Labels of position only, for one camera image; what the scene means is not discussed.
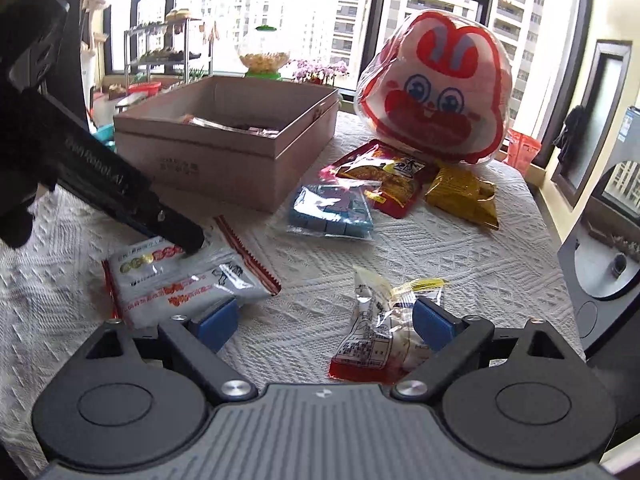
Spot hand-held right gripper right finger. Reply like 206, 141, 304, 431
392, 296, 583, 402

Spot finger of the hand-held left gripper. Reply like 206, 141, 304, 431
127, 194, 207, 256

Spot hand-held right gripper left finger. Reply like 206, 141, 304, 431
85, 297, 257, 402

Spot white red-edged snack packet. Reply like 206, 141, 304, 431
101, 216, 282, 330

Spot clear red-bottomed snack packet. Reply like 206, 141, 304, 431
329, 264, 447, 385

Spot pink cardboard box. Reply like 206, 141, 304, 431
113, 75, 342, 213

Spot clear pastry snack packet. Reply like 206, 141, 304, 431
177, 112, 281, 137

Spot person's left hand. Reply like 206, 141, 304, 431
0, 199, 37, 249

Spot teal plastic basin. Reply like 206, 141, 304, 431
92, 125, 117, 153

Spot white quilted table cloth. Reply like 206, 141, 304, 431
0, 110, 586, 466

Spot yellow snack packet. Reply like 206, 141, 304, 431
424, 162, 501, 232

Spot red spicy snack packet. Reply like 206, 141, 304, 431
330, 140, 436, 219

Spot metal shelf rack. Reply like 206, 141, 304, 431
124, 8, 213, 86

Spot blue candy packet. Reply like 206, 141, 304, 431
286, 182, 376, 242

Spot round candy dispenser jar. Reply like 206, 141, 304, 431
237, 25, 292, 80

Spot red plastic crate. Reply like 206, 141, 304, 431
505, 129, 542, 173

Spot pink orchid flowers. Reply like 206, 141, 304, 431
290, 58, 349, 86

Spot black hanging cloth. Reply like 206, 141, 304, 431
555, 105, 589, 164

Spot red rabbit snack bag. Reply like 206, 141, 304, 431
354, 8, 513, 166

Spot dark framed door panel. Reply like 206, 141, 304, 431
550, 40, 633, 208

